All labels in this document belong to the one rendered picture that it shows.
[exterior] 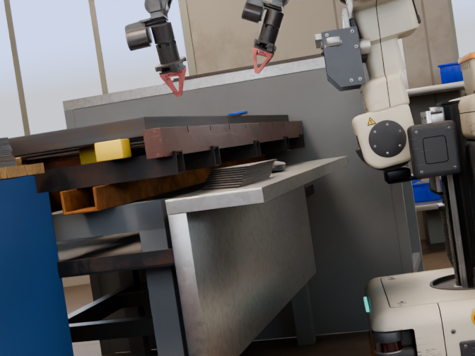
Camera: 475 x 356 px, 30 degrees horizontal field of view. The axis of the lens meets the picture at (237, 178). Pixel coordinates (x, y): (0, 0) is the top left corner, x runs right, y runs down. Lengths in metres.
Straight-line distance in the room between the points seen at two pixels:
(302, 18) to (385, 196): 2.62
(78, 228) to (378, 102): 0.96
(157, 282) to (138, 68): 4.03
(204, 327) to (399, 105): 0.99
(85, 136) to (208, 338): 0.50
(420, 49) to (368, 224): 2.33
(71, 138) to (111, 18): 4.06
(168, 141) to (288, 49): 3.97
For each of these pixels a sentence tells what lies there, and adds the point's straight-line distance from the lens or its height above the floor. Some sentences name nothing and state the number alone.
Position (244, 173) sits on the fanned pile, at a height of 0.71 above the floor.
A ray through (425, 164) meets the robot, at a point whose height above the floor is 0.64.
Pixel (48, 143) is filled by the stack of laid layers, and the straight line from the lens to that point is 1.94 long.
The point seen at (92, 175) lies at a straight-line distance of 1.92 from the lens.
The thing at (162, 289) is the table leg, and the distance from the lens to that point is 1.93.
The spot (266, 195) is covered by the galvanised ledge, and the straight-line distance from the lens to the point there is 1.75.
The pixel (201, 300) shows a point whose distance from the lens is 1.80.
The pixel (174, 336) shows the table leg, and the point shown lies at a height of 0.38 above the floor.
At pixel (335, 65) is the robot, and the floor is 0.95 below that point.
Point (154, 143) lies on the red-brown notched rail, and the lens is 1.82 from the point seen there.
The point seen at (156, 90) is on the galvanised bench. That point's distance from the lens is 3.53.
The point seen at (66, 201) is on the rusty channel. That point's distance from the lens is 1.89.
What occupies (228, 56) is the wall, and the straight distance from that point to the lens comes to 5.80.
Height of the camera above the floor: 0.77
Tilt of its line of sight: 2 degrees down
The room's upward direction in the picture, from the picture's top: 8 degrees counter-clockwise
